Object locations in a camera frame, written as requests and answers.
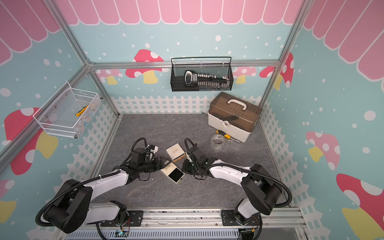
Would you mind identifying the small green circuit board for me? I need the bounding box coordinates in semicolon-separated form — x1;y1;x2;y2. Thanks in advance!
115;230;130;238

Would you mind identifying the white wire wall basket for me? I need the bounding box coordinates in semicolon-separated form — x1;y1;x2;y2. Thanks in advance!
33;82;102;139

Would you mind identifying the clear tape roll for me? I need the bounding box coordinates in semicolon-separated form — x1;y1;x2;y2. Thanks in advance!
210;134;226;151

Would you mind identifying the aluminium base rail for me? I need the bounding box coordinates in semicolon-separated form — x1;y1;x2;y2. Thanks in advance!
64;208;311;240

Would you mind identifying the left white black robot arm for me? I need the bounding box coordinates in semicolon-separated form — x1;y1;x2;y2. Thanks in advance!
35;144;165;234

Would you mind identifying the cream tan-drawer jewelry box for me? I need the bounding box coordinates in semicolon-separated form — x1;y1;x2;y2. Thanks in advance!
186;152;194;163

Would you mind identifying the black wire wall basket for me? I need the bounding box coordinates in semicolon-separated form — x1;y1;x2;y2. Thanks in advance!
170;57;234;92

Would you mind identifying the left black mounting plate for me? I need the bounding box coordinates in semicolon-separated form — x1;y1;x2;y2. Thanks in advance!
101;211;144;227

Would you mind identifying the brown lid white toolbox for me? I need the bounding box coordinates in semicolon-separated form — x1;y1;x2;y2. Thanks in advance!
208;92;263;143

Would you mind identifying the black mounting plate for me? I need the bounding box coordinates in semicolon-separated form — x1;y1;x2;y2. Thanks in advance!
221;210;260;227
101;211;144;227

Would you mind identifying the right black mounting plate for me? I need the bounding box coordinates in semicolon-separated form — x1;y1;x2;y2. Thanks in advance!
221;210;260;227

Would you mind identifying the black socket bit set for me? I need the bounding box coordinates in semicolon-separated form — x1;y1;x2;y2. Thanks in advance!
184;71;231;91

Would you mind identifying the yellow black utility knife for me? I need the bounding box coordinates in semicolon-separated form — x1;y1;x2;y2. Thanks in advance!
76;105;88;118

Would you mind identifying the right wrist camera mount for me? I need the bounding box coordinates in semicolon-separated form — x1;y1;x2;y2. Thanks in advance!
189;145;208;161

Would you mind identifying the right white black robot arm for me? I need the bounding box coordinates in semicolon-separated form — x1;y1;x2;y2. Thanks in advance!
182;138;293;225

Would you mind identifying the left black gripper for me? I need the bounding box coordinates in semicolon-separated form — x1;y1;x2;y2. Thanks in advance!
138;156;172;173

